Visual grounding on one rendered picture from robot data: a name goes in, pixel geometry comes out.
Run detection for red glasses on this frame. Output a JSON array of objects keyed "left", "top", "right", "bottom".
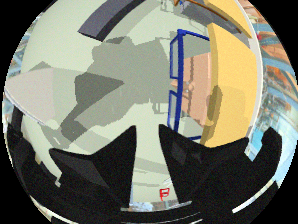
[{"left": 160, "top": 188, "right": 169, "bottom": 201}]

